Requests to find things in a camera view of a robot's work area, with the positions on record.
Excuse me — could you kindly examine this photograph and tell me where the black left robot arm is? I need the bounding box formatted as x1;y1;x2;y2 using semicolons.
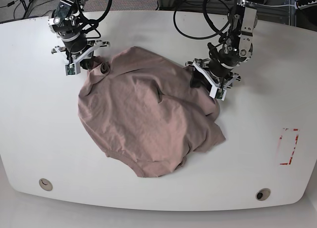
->
196;0;264;89

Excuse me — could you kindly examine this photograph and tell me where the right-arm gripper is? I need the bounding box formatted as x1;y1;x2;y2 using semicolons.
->
51;38;110;69

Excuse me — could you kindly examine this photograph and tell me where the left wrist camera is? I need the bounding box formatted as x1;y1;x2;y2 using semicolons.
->
209;87;227;101

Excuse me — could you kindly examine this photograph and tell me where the left table grommet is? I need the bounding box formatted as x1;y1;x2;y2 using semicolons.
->
39;178;53;191

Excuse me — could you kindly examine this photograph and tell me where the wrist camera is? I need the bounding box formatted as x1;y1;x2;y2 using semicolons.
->
65;63;81;76
209;87;227;101

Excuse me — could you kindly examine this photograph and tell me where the white power strip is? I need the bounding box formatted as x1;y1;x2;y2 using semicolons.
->
295;0;317;9

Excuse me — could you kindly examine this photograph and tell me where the red tape marking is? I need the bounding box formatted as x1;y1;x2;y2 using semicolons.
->
276;128;300;166

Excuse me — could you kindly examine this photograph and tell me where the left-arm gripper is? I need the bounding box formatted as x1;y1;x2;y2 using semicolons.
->
185;59;241;89

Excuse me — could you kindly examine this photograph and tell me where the right table grommet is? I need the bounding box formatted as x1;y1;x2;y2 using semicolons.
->
256;188;271;201

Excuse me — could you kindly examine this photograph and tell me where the dusty pink T-shirt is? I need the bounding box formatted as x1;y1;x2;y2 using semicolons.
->
78;47;225;177

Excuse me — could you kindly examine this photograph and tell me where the table grommet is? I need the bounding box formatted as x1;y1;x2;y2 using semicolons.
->
256;188;271;201
39;178;53;191

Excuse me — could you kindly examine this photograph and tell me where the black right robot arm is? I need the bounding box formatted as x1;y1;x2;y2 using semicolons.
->
48;0;112;75

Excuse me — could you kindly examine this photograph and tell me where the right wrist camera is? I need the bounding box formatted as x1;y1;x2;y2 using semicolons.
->
65;63;81;76

